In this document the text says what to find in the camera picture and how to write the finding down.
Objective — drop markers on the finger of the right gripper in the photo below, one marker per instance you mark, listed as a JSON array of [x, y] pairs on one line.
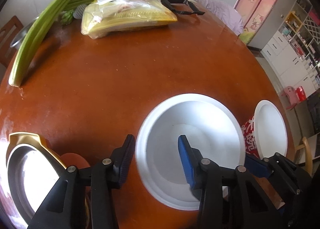
[[256, 166]]

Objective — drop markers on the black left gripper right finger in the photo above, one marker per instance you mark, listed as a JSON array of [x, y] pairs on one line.
[[229, 198]]

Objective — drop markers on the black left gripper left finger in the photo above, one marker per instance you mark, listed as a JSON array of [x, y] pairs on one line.
[[83, 197]]

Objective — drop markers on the small white paper bowl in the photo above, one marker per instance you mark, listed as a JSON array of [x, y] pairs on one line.
[[265, 132]]

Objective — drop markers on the large white paper bowl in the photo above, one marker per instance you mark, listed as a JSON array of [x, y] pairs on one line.
[[208, 125]]

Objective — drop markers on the light wooden chair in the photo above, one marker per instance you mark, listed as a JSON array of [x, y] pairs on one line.
[[308, 156]]

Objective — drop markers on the pink kids stool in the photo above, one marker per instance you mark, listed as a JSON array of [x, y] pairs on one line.
[[292, 97]]

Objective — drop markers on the red plastic stool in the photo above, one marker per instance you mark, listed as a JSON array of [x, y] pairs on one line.
[[301, 94]]

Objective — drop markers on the white shelf cabinet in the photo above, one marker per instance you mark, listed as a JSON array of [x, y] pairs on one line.
[[293, 51]]

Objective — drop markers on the lilac cloth on chair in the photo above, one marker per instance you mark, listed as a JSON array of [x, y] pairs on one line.
[[226, 13]]

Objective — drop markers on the long celery bunch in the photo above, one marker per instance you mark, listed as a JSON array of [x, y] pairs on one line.
[[32, 41]]

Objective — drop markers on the steel basin behind celery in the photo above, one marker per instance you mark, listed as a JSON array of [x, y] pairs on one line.
[[18, 39]]

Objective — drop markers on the brown wooden chair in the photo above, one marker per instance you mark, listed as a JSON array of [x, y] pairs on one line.
[[8, 32]]

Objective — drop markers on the bag of yellow noodles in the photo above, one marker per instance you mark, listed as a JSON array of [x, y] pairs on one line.
[[105, 16]]

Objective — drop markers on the black folding bracket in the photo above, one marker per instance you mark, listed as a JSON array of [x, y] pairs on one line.
[[182, 7]]

